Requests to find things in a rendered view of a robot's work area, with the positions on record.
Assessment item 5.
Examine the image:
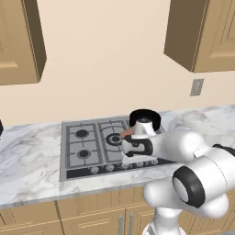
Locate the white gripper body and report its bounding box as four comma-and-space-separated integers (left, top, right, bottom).
130, 120, 158, 140

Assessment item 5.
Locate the grey gas hob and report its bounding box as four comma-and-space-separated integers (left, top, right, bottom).
59, 117, 179, 184

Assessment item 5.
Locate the wooden cupboard door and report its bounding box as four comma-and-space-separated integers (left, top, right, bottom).
124, 204, 161, 235
61, 208, 127, 235

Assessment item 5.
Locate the wooden base cupboard run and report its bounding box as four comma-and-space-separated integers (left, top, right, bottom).
178, 190, 235, 235

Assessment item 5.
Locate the grey wall socket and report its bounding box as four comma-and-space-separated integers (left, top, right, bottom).
189, 78, 206, 97

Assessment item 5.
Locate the grey cupboard door handle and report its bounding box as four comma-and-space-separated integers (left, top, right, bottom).
118, 214, 124, 235
129, 212, 135, 235

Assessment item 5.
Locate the wooden wall cupboard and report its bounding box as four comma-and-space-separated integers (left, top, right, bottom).
0, 0, 48, 86
163, 0, 235, 74

